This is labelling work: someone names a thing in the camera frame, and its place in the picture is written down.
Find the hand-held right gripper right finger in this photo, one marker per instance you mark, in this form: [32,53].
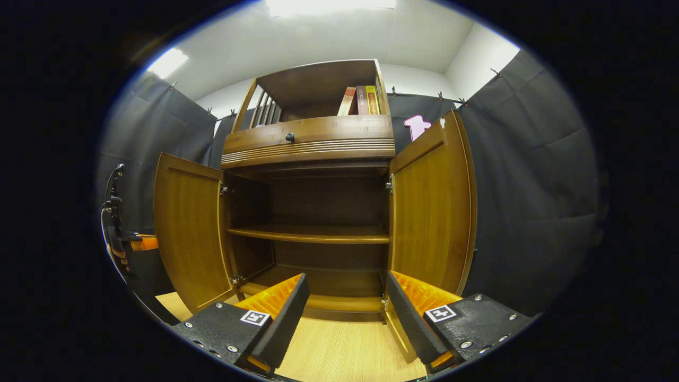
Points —
[408,318]

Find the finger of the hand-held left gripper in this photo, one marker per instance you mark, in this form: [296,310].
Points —
[146,243]

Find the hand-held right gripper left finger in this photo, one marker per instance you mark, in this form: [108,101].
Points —
[286,323]

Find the wooden cabinet door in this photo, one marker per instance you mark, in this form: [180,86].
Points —
[429,212]
[185,228]

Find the wooden inner cabinet shelf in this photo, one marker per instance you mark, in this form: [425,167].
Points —
[307,234]

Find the wooden drawer with black knob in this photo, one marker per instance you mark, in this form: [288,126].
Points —
[339,132]

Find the dark brown book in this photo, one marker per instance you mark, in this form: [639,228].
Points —
[362,101]

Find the beige book with red spine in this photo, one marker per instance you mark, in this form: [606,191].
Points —
[347,102]

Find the large ceiling light panel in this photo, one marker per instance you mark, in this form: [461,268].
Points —
[329,6]

